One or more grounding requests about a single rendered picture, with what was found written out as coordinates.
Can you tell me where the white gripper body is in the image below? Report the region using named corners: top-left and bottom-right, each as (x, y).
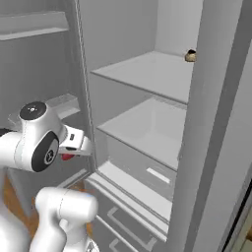
top-left (58, 135), bottom-right (95, 158)

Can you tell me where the red strawberry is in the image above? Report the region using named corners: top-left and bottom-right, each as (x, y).
top-left (61, 153), bottom-right (76, 162)

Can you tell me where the grey fridge crisper drawer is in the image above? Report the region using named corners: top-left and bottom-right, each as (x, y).
top-left (94, 128), bottom-right (178, 202)

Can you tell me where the white fridge shelf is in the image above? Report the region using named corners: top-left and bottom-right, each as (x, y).
top-left (90, 50), bottom-right (198, 105)
top-left (95, 95), bottom-right (189, 172)

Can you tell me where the grey fridge door with bins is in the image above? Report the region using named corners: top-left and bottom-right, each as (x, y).
top-left (0, 0), bottom-right (98, 219)

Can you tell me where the grey fridge cabinet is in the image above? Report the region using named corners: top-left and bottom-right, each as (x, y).
top-left (77, 0), bottom-right (205, 252)

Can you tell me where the plain grey fridge door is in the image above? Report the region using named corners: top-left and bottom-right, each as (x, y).
top-left (165, 0), bottom-right (252, 252)

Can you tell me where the grey door bin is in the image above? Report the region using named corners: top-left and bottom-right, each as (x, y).
top-left (0, 10), bottom-right (70, 42)
top-left (7, 93), bottom-right (82, 130)

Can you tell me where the grey freezer drawer front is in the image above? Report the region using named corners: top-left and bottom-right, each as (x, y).
top-left (83, 179), bottom-right (169, 252)
top-left (91, 216), bottom-right (139, 252)

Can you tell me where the brown round food item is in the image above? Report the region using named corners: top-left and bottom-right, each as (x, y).
top-left (184, 48), bottom-right (198, 63)

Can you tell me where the white crisper drawer handle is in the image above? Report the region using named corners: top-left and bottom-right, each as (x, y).
top-left (145, 166), bottom-right (172, 185)

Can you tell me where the grey freezer drawer handle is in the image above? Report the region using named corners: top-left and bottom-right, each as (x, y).
top-left (107, 237), bottom-right (121, 252)
top-left (105, 206), bottom-right (158, 252)

